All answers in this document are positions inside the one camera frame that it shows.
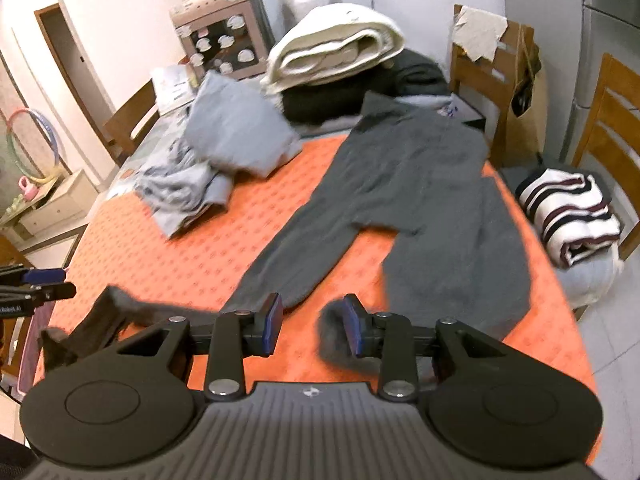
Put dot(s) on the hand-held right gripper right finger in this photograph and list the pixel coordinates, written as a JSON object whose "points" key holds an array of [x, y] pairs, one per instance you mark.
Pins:
{"points": [[352, 326]]}

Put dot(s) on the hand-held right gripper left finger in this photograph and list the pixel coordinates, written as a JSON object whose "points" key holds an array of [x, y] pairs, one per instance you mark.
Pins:
{"points": [[272, 324]]}

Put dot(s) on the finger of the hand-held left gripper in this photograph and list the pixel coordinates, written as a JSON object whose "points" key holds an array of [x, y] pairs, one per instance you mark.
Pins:
{"points": [[52, 290], [45, 276]]}

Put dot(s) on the dark grey pants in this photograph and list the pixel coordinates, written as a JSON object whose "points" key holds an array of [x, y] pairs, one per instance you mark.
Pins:
{"points": [[425, 185]]}

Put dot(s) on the cream low cabinet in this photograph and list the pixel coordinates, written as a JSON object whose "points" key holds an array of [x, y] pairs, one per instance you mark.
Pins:
{"points": [[55, 205]]}

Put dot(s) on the pink toy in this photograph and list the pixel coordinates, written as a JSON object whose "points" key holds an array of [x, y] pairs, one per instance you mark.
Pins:
{"points": [[27, 190]]}

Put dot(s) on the orange patterned mat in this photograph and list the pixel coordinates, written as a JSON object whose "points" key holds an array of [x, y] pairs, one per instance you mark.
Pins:
{"points": [[175, 270]]}

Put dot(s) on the light grey crumpled garment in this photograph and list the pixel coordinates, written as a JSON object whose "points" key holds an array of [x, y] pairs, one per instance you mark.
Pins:
{"points": [[175, 185]]}

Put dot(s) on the pink hula hoop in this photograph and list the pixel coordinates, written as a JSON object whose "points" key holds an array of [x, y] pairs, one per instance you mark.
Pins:
{"points": [[31, 110]]}

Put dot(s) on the light grey folded garment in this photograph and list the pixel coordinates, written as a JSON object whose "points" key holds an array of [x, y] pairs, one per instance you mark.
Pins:
{"points": [[235, 120]]}

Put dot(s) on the white paper booklet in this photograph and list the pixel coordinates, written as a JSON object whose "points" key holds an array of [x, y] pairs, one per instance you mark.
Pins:
{"points": [[172, 86]]}

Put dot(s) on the black folded garment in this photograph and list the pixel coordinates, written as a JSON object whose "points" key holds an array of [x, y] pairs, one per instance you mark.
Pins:
{"points": [[350, 92]]}

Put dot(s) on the striped folded sweater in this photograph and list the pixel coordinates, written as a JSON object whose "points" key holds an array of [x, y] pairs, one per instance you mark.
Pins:
{"points": [[565, 210]]}

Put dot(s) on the pale blue folded garment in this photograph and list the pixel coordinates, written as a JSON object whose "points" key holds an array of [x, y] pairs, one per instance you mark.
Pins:
{"points": [[592, 280]]}

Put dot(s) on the cardboard box with cup pictures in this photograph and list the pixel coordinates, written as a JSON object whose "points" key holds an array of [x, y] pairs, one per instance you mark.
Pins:
{"points": [[220, 40]]}

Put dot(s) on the cream folded garment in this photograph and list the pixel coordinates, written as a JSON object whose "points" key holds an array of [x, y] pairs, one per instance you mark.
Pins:
{"points": [[330, 35]]}

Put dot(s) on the brown paper bag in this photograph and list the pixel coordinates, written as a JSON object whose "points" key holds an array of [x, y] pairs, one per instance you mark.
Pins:
{"points": [[520, 60]]}

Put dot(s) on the cream cloth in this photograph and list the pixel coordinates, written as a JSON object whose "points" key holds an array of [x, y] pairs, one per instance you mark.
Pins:
{"points": [[477, 30]]}

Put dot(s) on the wooden slatted chair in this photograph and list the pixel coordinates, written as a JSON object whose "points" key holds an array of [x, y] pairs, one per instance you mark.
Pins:
{"points": [[607, 125]]}

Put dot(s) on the grey refrigerator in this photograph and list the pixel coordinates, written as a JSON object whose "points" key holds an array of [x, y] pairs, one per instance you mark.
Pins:
{"points": [[610, 25]]}

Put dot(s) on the wooden door frame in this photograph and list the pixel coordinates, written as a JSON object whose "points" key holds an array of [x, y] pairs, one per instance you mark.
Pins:
{"points": [[45, 15]]}

